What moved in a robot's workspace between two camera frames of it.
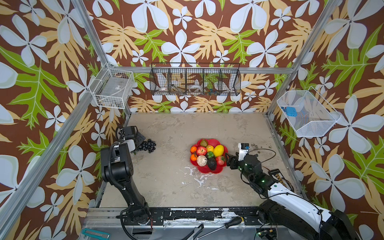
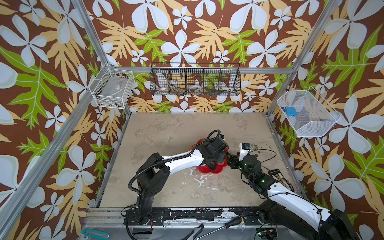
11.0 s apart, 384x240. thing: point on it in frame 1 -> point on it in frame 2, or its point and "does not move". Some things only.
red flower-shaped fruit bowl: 205,169 does not move
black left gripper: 140,136 -> 222,157
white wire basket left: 112,87 does not move
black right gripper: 233,160 does not move
